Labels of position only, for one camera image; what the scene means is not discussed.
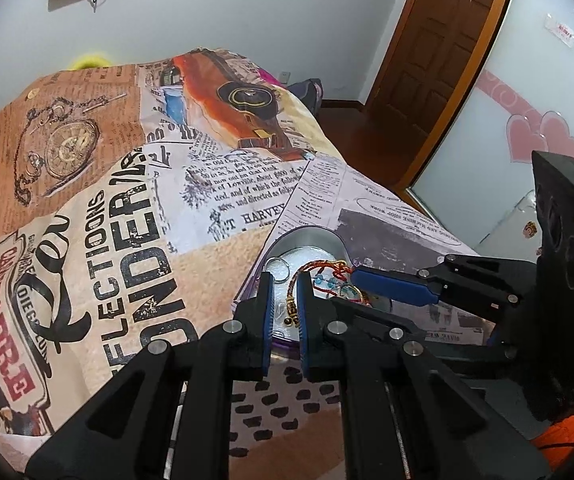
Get red and white wall label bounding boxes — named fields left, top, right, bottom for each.
left=544, top=12, right=574, bottom=46

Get red braided cord bracelet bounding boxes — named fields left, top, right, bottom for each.
left=292, top=259, right=352, bottom=291

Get yellow plush object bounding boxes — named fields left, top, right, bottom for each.
left=69, top=52, right=110, bottom=70

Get heart-shaped metal tin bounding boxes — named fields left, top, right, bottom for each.
left=249, top=226, right=392, bottom=356

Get newspaper printed blanket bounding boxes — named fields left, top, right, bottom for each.
left=0, top=49, right=492, bottom=480

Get gold braided bracelet dark beads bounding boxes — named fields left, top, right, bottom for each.
left=284, top=272, right=304, bottom=331

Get orange clothing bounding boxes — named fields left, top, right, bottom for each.
left=529, top=405, right=574, bottom=461

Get dark bag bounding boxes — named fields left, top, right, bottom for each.
left=287, top=78, right=324, bottom=111

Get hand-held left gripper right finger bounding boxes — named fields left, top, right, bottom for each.
left=297, top=275, right=552, bottom=480

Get silver key ring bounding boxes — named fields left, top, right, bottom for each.
left=266, top=256, right=292, bottom=283

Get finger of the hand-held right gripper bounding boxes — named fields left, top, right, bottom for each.
left=353, top=254, right=540, bottom=326
left=328, top=296, right=518, bottom=367

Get pink swirl band sticker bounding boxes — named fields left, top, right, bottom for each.
left=477, top=70, right=542, bottom=121

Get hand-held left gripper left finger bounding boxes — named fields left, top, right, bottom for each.
left=24, top=272, right=274, bottom=480

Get white appliance with sticker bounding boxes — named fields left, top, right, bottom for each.
left=482, top=190, right=542, bottom=261

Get brown wooden door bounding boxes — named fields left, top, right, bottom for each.
left=364, top=0, right=518, bottom=196

